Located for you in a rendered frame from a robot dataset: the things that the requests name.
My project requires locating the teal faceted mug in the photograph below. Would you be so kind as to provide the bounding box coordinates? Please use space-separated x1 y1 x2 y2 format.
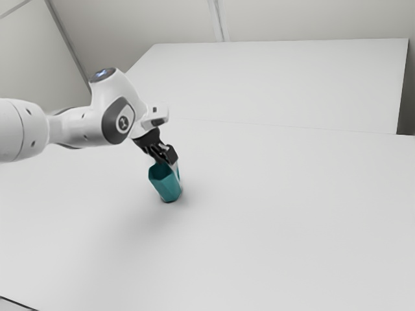
148 163 184 204

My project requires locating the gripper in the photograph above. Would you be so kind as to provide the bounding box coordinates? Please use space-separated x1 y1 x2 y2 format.
132 126 184 191

